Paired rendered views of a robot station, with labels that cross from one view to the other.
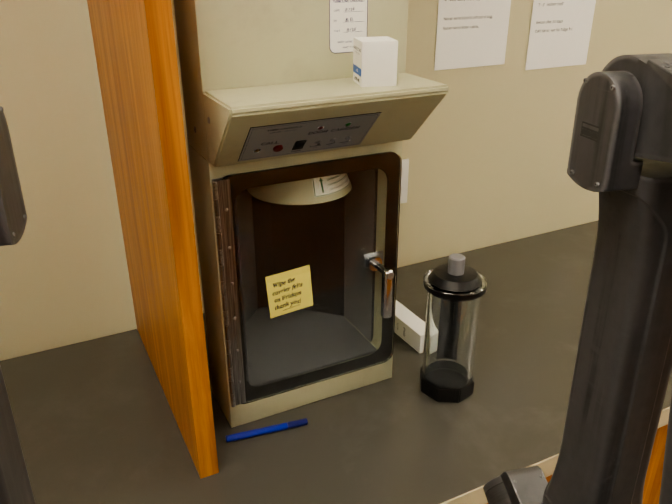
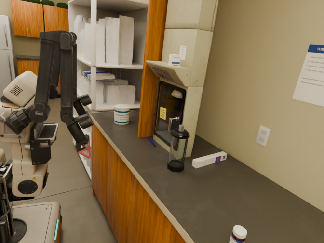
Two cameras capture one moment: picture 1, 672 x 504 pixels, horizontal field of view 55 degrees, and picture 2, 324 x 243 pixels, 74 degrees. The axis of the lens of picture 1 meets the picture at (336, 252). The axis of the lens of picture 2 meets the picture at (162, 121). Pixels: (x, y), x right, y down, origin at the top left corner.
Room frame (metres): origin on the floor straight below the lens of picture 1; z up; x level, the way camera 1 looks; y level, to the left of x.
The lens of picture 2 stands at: (0.74, -1.29, 1.62)
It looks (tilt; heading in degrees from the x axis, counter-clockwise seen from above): 20 degrees down; 83
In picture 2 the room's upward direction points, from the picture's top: 7 degrees clockwise
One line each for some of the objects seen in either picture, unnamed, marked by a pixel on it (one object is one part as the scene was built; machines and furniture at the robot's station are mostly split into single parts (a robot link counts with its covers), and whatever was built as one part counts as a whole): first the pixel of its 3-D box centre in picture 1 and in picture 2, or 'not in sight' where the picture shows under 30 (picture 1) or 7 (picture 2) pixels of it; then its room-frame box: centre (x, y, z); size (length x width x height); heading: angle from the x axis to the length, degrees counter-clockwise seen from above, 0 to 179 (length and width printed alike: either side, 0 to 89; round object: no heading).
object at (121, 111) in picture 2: not in sight; (121, 114); (0.61, 0.48, 1.02); 0.13 x 0.13 x 0.15
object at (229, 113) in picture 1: (328, 124); (166, 72); (0.89, 0.01, 1.46); 0.32 x 0.11 x 0.10; 117
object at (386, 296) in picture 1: (382, 288); (172, 124); (0.96, -0.08, 1.17); 0.05 x 0.03 x 0.10; 26
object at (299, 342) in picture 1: (316, 280); (167, 114); (0.94, 0.03, 1.19); 0.30 x 0.01 x 0.40; 116
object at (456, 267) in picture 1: (455, 273); (181, 130); (0.99, -0.21, 1.18); 0.09 x 0.09 x 0.07
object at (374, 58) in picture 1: (374, 61); (174, 60); (0.92, -0.05, 1.54); 0.05 x 0.05 x 0.06; 12
